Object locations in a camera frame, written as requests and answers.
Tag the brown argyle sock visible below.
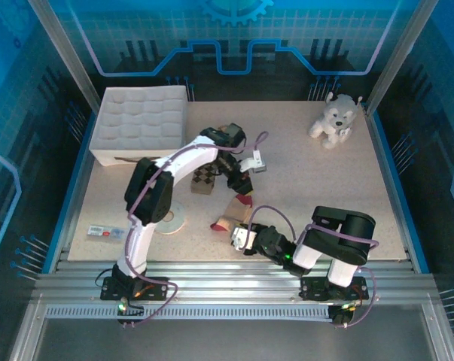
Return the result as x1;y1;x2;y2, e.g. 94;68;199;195
190;126;238;196

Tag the white compartment organizer box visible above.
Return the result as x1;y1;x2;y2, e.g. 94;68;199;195
89;85;190;168

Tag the white tape roll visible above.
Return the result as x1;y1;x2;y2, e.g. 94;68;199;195
153;199;187;235

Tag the grey metal panel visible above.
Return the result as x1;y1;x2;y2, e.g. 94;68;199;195
8;300;454;361

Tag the black LED connector module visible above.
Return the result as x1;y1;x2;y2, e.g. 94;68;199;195
330;303;358;329
115;296;145;329

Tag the grey white plush husky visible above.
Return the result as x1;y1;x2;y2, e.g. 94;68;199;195
308;91;364;150

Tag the small clear label packet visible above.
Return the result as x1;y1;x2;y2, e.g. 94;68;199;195
87;224;127;241

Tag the blue table side trim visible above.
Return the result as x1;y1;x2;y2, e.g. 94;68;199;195
368;111;431;274
41;111;100;274

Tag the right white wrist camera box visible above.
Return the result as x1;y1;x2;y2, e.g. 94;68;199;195
230;224;258;251

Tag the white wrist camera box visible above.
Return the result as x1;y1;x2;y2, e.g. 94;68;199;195
230;224;258;251
239;149;268;174

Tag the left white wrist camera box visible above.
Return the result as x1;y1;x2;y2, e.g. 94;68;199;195
239;149;268;174

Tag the aluminium frame rail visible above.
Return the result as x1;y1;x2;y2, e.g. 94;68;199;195
32;260;437;306

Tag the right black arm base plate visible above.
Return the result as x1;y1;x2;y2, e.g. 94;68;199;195
300;276;370;302

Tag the slotted grey cable duct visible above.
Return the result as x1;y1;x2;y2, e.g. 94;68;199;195
44;305;335;321

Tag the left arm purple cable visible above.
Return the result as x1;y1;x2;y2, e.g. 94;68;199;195
123;130;269;329

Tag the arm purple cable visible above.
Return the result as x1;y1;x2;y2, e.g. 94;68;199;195
123;130;269;329
248;205;381;330

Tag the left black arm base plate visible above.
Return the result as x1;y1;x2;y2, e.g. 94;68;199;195
100;276;169;302

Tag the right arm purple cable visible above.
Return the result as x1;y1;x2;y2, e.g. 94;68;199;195
248;205;381;330

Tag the aluminium frame post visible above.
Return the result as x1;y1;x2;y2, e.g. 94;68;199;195
26;0;104;114
364;0;438;114

